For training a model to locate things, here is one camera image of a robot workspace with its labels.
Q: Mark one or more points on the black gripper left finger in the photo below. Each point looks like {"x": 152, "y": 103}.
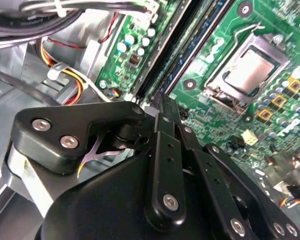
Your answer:
{"x": 165, "y": 180}

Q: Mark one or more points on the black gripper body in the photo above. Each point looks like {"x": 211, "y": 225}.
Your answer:
{"x": 102, "y": 205}

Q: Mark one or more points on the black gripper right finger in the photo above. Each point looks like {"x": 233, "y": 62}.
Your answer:
{"x": 211, "y": 172}

